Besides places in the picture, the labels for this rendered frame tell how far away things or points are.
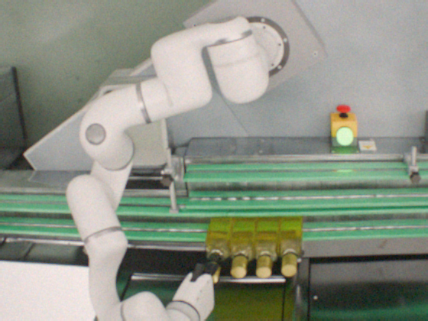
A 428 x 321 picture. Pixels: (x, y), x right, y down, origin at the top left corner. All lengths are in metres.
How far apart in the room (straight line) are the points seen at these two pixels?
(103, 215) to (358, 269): 0.77
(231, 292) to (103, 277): 0.43
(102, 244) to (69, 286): 0.48
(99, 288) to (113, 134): 0.31
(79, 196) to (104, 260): 0.13
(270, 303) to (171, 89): 0.59
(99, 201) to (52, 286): 0.51
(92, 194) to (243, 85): 0.35
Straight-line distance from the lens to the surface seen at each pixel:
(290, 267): 1.39
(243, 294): 1.54
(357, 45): 1.61
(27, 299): 1.63
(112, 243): 1.17
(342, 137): 1.58
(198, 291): 1.27
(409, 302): 1.58
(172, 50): 1.18
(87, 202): 1.19
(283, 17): 1.47
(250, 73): 1.19
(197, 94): 1.20
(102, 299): 1.23
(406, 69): 1.65
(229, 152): 1.60
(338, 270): 1.68
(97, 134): 1.19
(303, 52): 1.48
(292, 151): 1.59
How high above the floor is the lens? 2.31
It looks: 64 degrees down
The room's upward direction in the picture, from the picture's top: 163 degrees counter-clockwise
